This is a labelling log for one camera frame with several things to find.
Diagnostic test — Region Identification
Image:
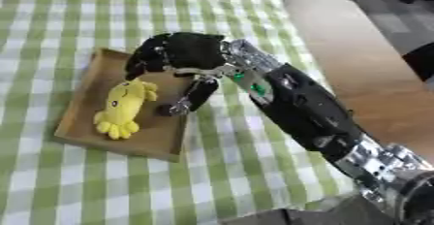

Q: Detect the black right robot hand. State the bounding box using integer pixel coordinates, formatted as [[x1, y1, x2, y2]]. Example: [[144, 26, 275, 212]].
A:
[[123, 31, 233, 117]]

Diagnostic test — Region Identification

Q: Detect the tan cardboard box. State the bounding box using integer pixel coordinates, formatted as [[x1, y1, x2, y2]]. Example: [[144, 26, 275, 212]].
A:
[[52, 48, 197, 164]]

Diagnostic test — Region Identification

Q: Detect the yellow soft toy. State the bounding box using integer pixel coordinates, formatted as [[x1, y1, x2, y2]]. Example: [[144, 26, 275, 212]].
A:
[[91, 78, 160, 141]]

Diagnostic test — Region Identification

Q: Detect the black chair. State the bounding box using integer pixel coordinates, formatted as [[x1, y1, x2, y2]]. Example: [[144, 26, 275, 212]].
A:
[[401, 42, 434, 82]]

